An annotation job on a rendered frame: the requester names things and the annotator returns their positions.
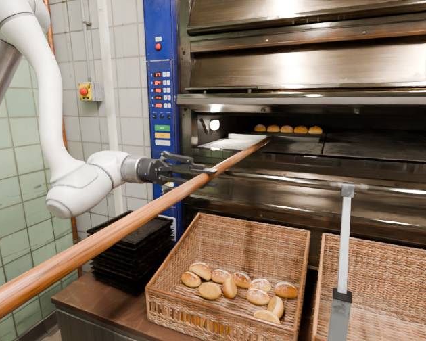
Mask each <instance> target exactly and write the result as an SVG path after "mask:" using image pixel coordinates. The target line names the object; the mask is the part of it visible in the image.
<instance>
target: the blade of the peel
mask: <svg viewBox="0 0 426 341"><path fill-rule="evenodd" d="M267 135H274V139H273V141H300V142H314V143H319V139H320V135H290V134H273V133H233V134H229V138H230V139H257V140H262V139H264V138H266V136H267Z"/></svg>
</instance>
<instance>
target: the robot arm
mask: <svg viewBox="0 0 426 341"><path fill-rule="evenodd" d="M50 23H51V20H50V15H49V12H48V9H47V7H46V6H45V4H44V3H43V1H42V0H0V105H1V102H2V101H3V98H4V96H5V94H6V92H7V90H8V87H9V85H10V83H11V80H12V78H13V77H14V74H15V73H16V70H17V68H18V66H19V64H20V61H21V59H22V57H23V56H24V57H25V58H26V59H27V60H28V62H29V63H30V65H31V66H32V67H33V69H34V71H35V74H36V76H37V81H38V87H39V135H40V142H41V149H42V151H43V155H44V157H45V159H46V161H47V163H48V165H49V168H50V170H51V180H50V183H51V186H52V187H51V190H49V192H48V194H47V197H46V201H45V202H46V205H47V209H48V210H49V212H50V213H51V214H53V215H54V216H56V217H58V218H60V219H70V218H73V217H77V216H79V215H82V214H84V213H86V212H87V211H89V210H90V209H92V208H93V207H94V206H96V205H97V204H98V203H100V201H102V200H103V199H104V198H105V197H106V196H107V195H108V194H109V193H110V192H111V191H112V190H113V189H115V188H117V187H119V186H121V185H124V184H125V183H138V184H143V183H155V184H158V185H159V186H162V189H163V191H162V193H163V194H166V193H168V192H169V191H172V190H173V189H175V188H177V187H170V186H167V185H165V184H166V183H167V182H170V183H176V184H179V185H182V184H184V183H186V182H188V181H189V180H186V179H182V178H179V177H177V176H174V175H173V174H172V171H175V170H187V169H189V170H191V172H193V173H206V174H215V173H217V172H218V169H211V168H205V165H203V164H195V163H194V161H193V158H192V157H188V156H181V155H177V154H171V153H170V152H168V151H163V152H161V153H160V154H161V157H160V159H150V158H148V157H147V156H138V155H133V154H132V155H131V154H127V153H126V152H119V151H102V152H97V153H94V154H92V155H91V156H90V157H89V158H88V160H87V163H85V162H84V161H79V160H75V159H74V158H73V157H71V155H69V153H68V152H67V150H66V149H65V146H64V142H63V138H62V78H61V74H60V70H59V67H58V64H57V62H56V60H55V57H54V55H53V53H52V51H51V49H50V47H49V44H48V42H47V40H46V38H45V35H46V34H47V32H48V30H49V27H50ZM165 159H170V160H176V161H180V162H186V163H188V164H172V165H170V164H169V163H168V162H167V161H165Z"/></svg>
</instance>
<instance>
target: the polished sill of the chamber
mask: <svg viewBox="0 0 426 341"><path fill-rule="evenodd" d="M241 151H243V150H236V149H225V148H215V147H194V148H192V156H201V157H209V158H226V159H228V158H230V157H232V156H234V155H235V154H238V153H239V152H241ZM242 160H251V161H260V162H276V163H285V164H301V165H310V166H327V167H335V168H352V169H360V170H370V171H386V172H395V173H411V174H420V175H426V162H421V161H410V160H390V159H379V158H359V157H349V156H328V155H318V154H297V153H287V152H267V151H255V152H253V153H251V154H250V155H248V156H246V157H245V158H244V159H242Z"/></svg>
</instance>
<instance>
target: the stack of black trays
mask: <svg viewBox="0 0 426 341"><path fill-rule="evenodd" d="M132 212H134V211H133V210H128V211H126V212H124V213H122V214H120V215H118V216H116V217H114V218H112V219H110V220H108V221H106V222H104V223H102V224H99V225H97V226H95V227H93V228H91V229H89V230H87V233H90V235H88V236H87V237H89V236H91V235H93V234H95V233H97V232H98V231H100V230H102V229H104V228H106V227H107V226H109V225H111V224H112V223H115V222H116V221H118V220H120V219H122V218H123V217H125V216H127V215H128V214H130V213H132ZM172 222H173V219H168V218H165V217H159V216H156V217H155V218H153V219H152V220H150V221H149V222H147V223H146V224H144V225H142V226H141V227H140V228H138V229H136V230H135V231H133V232H132V233H130V234H129V235H127V236H126V237H124V238H123V239H121V240H120V241H119V242H117V243H115V244H114V245H113V246H111V247H109V248H108V249H107V250H105V251H103V252H102V253H101V254H99V255H97V256H96V257H95V258H92V259H91V260H93V262H91V263H89V264H90V265H93V266H92V267H91V268H92V269H94V271H92V272H91V273H92V274H94V275H93V276H92V277H94V278H95V279H96V280H97V281H100V282H103V283H106V284H108V285H111V286H114V287H115V288H119V289H121V290H124V291H126V292H129V293H131V294H134V295H137V296H139V295H140V294H141V293H142V292H144V291H145V287H146V284H148V283H149V281H150V279H151V278H152V277H153V276H154V273H156V271H157V270H158V268H160V266H161V264H162V263H163V262H164V260H165V259H166V257H167V256H168V254H170V252H171V250H172V249H171V248H172V247H173V245H172V243H173V242H174V241H173V240H171V239H172V238H174V237H172V236H170V235H172V234H173V232H171V231H172V230H173V229H171V228H170V226H171V225H173V224H172Z"/></svg>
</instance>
